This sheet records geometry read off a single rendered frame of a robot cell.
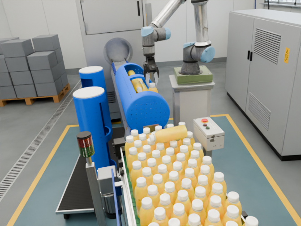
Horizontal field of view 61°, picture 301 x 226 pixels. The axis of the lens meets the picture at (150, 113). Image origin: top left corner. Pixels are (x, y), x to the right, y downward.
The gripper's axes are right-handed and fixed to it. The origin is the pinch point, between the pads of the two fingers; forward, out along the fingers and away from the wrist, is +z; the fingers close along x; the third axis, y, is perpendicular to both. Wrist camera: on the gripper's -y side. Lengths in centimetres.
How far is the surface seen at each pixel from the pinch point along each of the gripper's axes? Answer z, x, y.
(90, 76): 27, 45, 135
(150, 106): 9.9, 4.1, -11.1
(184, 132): 12.1, -5.9, -46.2
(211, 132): 16, -21, -45
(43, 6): -46, 148, 550
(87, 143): 2, 41, -57
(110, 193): 50, 37, -35
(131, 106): 7.9, 16.0, -11.1
